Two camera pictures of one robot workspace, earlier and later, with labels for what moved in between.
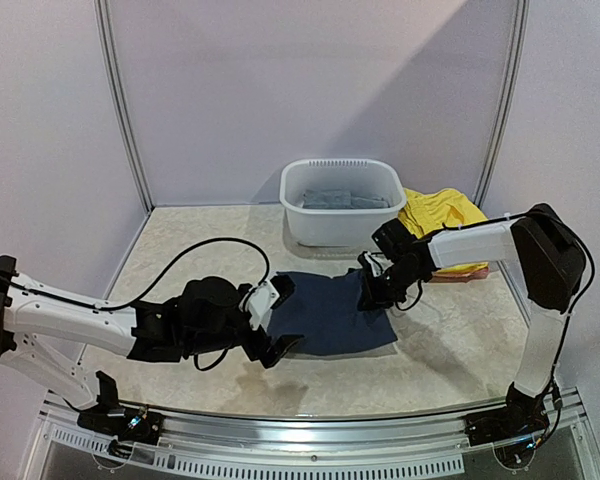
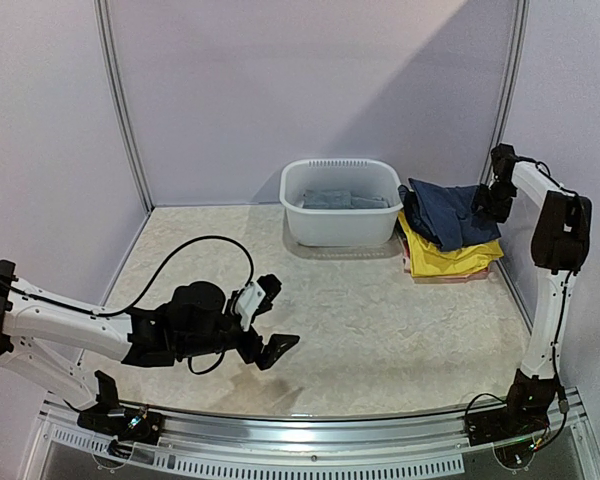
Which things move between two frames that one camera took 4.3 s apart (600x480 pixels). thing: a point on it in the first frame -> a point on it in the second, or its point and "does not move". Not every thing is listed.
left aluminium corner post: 117,85 does not move
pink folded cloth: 462,277 does not move
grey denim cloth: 341,199 does not move
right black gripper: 378,285 -> 487,198
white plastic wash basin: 340,202 does not move
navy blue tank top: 327,313 -> 452,217
